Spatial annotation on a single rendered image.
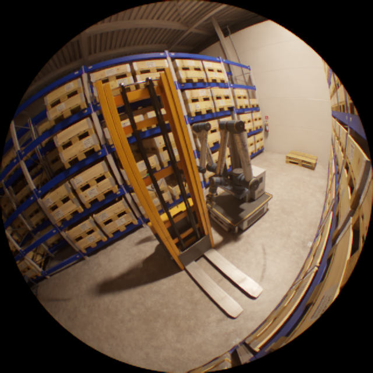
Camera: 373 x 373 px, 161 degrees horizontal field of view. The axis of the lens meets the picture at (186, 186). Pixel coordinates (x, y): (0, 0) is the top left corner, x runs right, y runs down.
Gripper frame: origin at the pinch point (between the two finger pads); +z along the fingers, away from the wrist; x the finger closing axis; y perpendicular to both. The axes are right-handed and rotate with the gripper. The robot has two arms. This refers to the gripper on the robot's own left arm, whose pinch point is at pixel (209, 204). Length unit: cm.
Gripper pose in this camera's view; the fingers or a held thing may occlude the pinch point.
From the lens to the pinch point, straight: 180.5
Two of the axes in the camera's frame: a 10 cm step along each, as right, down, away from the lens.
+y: -8.9, 0.3, -4.6
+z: -1.5, 9.2, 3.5
